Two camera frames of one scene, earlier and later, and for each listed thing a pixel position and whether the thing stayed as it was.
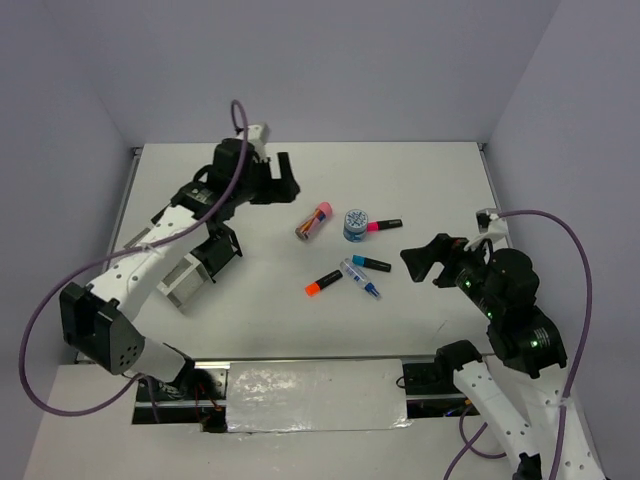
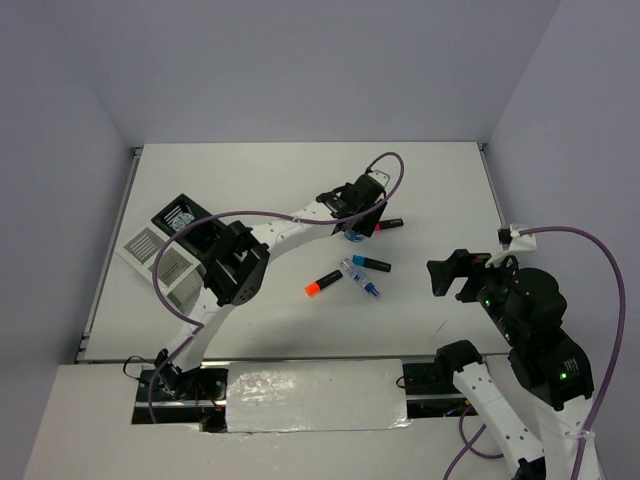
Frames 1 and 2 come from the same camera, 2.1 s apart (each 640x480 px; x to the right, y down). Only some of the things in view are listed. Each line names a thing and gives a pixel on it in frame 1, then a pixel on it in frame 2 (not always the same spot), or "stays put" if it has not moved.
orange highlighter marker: (313, 288) stays put
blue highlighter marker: (371, 263) stays put
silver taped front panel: (316, 396) stays put
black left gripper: (277, 190) to (367, 226)
